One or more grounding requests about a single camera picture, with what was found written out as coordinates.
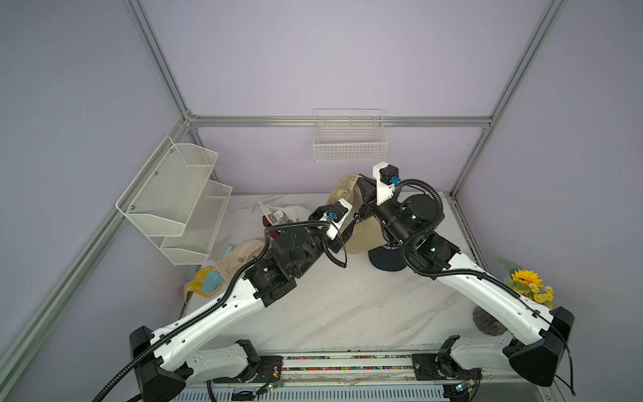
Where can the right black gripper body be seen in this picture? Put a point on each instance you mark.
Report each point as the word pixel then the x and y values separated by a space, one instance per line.
pixel 368 211

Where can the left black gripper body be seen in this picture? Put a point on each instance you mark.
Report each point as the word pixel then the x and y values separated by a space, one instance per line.
pixel 336 244

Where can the khaki tan baseball cap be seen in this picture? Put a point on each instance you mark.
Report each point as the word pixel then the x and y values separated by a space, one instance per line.
pixel 367 233

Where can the white baseball cap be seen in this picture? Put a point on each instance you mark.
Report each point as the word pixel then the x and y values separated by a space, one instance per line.
pixel 284 215

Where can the dark red baseball cap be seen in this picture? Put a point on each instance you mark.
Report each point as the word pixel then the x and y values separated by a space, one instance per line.
pixel 266 222

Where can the beige baseball cap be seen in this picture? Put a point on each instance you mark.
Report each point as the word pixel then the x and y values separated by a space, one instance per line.
pixel 240 255

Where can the yellow object behind arm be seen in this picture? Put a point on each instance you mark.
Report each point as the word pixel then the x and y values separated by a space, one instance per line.
pixel 195 285

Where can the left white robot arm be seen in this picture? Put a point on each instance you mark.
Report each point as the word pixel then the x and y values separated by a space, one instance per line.
pixel 167 360

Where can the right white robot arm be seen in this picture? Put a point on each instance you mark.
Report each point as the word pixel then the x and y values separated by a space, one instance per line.
pixel 535 339

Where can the dark navy baseball cap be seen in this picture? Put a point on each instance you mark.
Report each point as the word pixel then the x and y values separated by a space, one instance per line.
pixel 387 258

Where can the light blue brush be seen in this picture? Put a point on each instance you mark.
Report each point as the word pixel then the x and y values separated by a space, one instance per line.
pixel 214 279

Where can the white mesh two-tier shelf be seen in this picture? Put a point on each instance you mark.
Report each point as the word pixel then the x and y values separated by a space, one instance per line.
pixel 176 203

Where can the sunflower bouquet in vase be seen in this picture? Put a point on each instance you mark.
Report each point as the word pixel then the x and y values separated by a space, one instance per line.
pixel 525 282

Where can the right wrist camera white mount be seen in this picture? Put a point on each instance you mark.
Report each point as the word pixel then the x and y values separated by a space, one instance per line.
pixel 387 177

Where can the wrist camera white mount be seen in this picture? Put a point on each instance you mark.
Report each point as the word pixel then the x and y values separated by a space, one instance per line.
pixel 336 214
pixel 387 177

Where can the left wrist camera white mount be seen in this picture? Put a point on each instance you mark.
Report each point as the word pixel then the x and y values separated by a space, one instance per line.
pixel 336 214

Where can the white wire wall basket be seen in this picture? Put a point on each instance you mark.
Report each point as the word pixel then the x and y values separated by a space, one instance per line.
pixel 349 135

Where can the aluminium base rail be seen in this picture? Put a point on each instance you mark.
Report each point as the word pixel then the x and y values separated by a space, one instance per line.
pixel 386 376

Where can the aluminium frame rails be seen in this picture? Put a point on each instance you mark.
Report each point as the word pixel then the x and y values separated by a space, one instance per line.
pixel 34 335

